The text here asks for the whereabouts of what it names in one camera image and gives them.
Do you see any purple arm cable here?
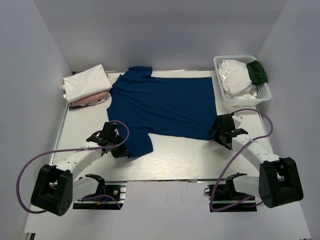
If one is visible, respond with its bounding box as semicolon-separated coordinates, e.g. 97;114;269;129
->
209;108;275;213
16;120;130;214

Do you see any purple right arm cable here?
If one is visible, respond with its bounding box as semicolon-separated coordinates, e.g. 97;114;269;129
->
209;108;275;213

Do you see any blue t shirt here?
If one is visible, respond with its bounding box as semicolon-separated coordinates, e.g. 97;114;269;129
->
107;66;217;158

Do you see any dark green t shirt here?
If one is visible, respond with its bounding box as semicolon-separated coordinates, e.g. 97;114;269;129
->
246;60;268;86

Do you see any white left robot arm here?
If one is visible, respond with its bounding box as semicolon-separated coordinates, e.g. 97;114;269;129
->
30;120;129;216

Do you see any folded white t shirt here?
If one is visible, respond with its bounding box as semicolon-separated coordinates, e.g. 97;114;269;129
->
62;64;112;103

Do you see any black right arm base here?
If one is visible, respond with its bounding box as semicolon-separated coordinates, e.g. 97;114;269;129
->
204;172;262;213

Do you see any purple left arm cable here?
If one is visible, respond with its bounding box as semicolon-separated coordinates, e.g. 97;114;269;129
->
16;120;130;214

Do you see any folded pink t shirt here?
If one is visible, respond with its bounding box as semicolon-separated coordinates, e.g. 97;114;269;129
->
68;91;110;110

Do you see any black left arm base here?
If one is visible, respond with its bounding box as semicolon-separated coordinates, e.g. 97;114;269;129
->
72;173;127;210

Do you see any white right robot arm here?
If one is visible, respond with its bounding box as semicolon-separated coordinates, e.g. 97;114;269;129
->
208;113;304;212

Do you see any white t shirt in basket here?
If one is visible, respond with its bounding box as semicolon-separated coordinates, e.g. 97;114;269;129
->
218;59;257;100

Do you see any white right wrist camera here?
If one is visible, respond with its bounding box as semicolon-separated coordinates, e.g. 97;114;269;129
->
231;113;243;129

